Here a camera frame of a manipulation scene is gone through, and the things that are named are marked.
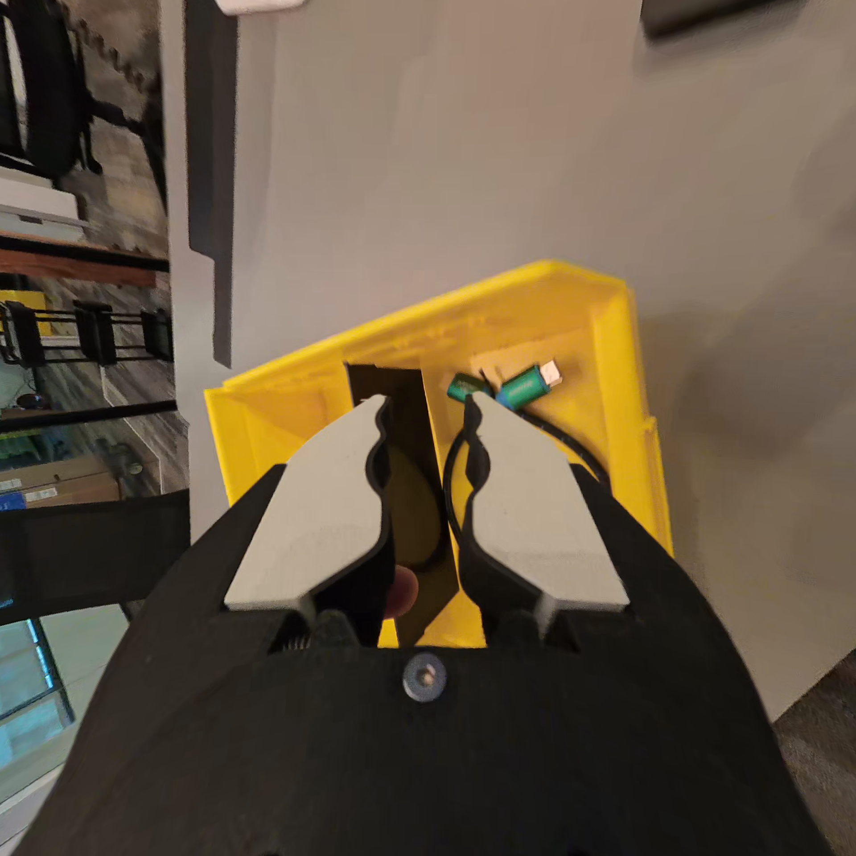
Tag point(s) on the cardboard box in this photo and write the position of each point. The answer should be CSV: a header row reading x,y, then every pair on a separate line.
x,y
67,488

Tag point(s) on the yellow plastic bin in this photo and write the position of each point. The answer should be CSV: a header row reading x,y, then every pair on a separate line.
x,y
535,314

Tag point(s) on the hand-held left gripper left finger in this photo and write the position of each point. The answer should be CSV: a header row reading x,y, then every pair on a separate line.
x,y
314,528

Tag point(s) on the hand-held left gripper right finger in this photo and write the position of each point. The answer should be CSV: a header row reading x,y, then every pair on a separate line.
x,y
541,528

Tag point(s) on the black fabric panel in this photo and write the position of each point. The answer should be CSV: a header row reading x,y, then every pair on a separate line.
x,y
93,555

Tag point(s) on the white box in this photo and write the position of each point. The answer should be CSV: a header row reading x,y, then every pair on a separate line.
x,y
40,207

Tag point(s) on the white tilting stand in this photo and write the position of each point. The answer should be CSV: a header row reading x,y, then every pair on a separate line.
x,y
261,5

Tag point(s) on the wooden table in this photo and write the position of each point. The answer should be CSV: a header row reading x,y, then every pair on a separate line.
x,y
80,264

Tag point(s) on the black office chair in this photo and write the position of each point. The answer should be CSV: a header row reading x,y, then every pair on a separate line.
x,y
47,100

